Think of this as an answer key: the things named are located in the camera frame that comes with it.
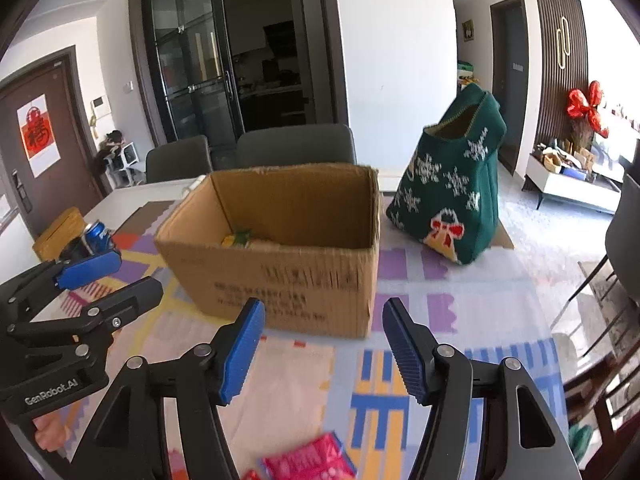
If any dark wooden chair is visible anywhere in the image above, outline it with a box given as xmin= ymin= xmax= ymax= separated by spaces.
xmin=550 ymin=260 xmax=640 ymax=441

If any pile of small boxes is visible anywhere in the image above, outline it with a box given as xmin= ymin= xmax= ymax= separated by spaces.
xmin=532 ymin=135 xmax=601 ymax=181

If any red foil bow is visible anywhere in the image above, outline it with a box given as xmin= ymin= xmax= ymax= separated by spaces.
xmin=566 ymin=80 xmax=610 ymax=140

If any black framed glass door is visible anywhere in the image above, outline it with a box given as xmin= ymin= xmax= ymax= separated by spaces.
xmin=129 ymin=0 xmax=346 ymax=143

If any person's left hand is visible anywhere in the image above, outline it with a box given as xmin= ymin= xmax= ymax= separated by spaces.
xmin=31 ymin=412 xmax=71 ymax=453

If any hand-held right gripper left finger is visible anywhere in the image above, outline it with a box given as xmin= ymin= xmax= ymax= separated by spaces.
xmin=70 ymin=297 xmax=267 ymax=480

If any brown entrance door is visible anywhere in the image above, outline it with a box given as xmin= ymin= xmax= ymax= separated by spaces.
xmin=0 ymin=45 xmax=108 ymax=238

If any pink snack packet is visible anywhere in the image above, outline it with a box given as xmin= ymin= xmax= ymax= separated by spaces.
xmin=260 ymin=431 xmax=358 ymax=480

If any green knitted snowflake bag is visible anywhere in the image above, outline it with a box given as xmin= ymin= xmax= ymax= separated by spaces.
xmin=386 ymin=82 xmax=507 ymax=266

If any small white shelf unit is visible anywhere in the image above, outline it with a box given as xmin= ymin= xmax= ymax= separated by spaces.
xmin=102 ymin=130 xmax=141 ymax=186

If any yellow woven box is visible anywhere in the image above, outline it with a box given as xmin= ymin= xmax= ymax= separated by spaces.
xmin=32 ymin=206 xmax=88 ymax=262

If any blue soda can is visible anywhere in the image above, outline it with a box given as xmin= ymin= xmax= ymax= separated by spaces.
xmin=82 ymin=220 xmax=117 ymax=256

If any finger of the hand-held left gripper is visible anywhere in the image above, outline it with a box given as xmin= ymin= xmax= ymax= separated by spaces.
xmin=7 ymin=276 xmax=165 ymax=347
xmin=0 ymin=250 xmax=122 ymax=332

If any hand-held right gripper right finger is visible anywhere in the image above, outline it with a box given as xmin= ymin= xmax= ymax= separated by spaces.
xmin=381 ymin=297 xmax=571 ymax=480

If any white low cabinet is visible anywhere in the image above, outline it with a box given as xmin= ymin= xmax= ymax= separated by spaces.
xmin=522 ymin=152 xmax=623 ymax=216

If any red and white door poster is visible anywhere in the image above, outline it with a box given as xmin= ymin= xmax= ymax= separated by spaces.
xmin=17 ymin=92 xmax=62 ymax=178

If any dark brown room door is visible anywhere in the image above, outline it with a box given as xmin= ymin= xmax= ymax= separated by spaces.
xmin=490 ymin=0 xmax=531 ymax=176

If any brown cardboard box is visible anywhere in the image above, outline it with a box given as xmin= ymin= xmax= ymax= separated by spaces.
xmin=154 ymin=162 xmax=382 ymax=340

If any black mug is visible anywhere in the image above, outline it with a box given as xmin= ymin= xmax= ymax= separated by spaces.
xmin=59 ymin=237 xmax=95 ymax=263

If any gold wall ornament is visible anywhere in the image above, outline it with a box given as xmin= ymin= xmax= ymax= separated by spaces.
xmin=556 ymin=17 xmax=571 ymax=72

